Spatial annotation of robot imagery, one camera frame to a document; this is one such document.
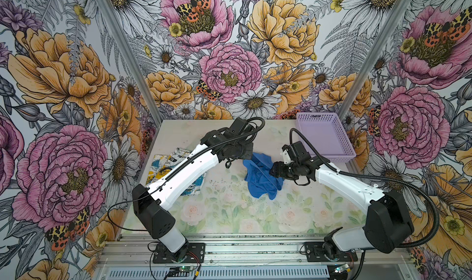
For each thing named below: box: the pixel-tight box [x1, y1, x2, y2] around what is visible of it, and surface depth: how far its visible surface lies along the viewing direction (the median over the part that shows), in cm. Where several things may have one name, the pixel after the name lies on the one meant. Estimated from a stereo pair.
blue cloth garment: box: [242, 152, 284, 201], surface depth 90 cm
